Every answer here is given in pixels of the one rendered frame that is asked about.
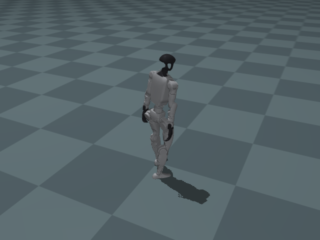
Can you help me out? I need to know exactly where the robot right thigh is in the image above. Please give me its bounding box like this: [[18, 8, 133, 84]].
[[157, 116, 174, 153]]

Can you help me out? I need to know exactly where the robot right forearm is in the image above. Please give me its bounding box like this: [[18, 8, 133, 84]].
[[167, 103, 178, 128]]

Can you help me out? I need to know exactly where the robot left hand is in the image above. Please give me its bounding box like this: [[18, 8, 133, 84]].
[[142, 105, 149, 123]]

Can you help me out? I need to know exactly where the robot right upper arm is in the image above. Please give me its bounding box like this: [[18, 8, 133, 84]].
[[167, 79, 178, 109]]

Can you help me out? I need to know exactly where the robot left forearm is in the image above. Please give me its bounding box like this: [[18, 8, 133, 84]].
[[142, 92, 151, 109]]

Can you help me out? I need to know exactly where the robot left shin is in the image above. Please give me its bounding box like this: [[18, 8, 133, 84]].
[[150, 133, 161, 159]]

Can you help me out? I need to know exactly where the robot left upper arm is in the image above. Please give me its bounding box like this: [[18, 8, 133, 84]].
[[146, 70, 156, 95]]

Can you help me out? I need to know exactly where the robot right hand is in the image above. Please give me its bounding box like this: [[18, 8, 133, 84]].
[[164, 123, 174, 141]]

